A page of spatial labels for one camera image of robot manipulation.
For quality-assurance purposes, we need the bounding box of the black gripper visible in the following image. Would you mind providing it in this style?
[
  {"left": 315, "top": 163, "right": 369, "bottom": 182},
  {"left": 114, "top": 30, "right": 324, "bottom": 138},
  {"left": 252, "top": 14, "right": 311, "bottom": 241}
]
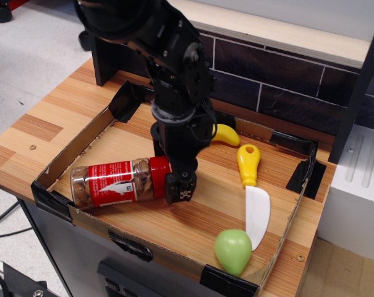
[{"left": 150, "top": 103, "right": 217, "bottom": 205}]

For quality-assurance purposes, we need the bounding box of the red lidded spice bottle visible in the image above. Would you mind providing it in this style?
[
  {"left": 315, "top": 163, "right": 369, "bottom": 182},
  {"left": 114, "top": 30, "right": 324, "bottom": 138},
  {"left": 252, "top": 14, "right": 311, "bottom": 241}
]
[{"left": 70, "top": 156, "right": 172, "bottom": 210}]

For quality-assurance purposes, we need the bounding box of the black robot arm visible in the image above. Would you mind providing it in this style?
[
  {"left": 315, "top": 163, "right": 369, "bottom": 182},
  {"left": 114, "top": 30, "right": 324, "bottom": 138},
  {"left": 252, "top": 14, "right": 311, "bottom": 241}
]
[{"left": 75, "top": 1, "right": 217, "bottom": 204}]

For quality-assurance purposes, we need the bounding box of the yellow toy banana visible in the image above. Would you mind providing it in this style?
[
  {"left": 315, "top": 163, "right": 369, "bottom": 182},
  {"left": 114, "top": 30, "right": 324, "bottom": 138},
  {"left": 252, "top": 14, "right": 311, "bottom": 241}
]
[{"left": 212, "top": 124, "right": 240, "bottom": 147}]

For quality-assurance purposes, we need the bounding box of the green toy pear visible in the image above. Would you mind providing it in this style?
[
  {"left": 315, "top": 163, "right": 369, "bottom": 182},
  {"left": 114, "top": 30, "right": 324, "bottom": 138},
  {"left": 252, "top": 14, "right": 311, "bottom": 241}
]
[{"left": 215, "top": 229, "right": 252, "bottom": 277}]

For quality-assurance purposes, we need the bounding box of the black device under table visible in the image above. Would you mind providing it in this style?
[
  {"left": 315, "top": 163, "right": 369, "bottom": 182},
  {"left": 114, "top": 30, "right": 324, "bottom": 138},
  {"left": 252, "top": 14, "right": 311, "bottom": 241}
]
[{"left": 96, "top": 259, "right": 169, "bottom": 297}]

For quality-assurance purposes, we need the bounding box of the black chair caster wheel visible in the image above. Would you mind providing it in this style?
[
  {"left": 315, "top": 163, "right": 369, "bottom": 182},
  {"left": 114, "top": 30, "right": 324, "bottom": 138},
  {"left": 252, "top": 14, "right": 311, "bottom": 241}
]
[{"left": 78, "top": 30, "right": 91, "bottom": 51}]

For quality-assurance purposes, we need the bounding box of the dark brick pattern shelf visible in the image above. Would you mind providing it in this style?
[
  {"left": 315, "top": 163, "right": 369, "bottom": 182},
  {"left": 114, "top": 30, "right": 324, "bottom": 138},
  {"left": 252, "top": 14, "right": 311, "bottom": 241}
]
[{"left": 86, "top": 15, "right": 374, "bottom": 163}]

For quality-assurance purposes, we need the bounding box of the white grooved block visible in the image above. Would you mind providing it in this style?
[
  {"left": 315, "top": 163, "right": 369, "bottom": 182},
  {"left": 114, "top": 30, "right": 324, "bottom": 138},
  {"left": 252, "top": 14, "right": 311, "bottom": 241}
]
[{"left": 318, "top": 125, "right": 374, "bottom": 260}]

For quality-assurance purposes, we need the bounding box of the black caster top left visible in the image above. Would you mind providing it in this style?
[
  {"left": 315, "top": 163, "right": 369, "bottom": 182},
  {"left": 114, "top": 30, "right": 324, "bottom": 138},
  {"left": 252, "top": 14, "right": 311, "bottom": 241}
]
[{"left": 0, "top": 0, "right": 12, "bottom": 23}]

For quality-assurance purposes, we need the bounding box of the yellow handled toy knife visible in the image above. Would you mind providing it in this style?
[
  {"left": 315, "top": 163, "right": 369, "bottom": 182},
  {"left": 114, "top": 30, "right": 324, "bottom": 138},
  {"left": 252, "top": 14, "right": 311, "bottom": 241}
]
[{"left": 237, "top": 144, "right": 271, "bottom": 251}]

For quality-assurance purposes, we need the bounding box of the black cable on floor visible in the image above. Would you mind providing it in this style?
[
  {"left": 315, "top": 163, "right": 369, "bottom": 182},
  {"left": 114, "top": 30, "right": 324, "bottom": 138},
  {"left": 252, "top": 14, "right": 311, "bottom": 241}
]
[{"left": 0, "top": 202, "right": 33, "bottom": 239}]

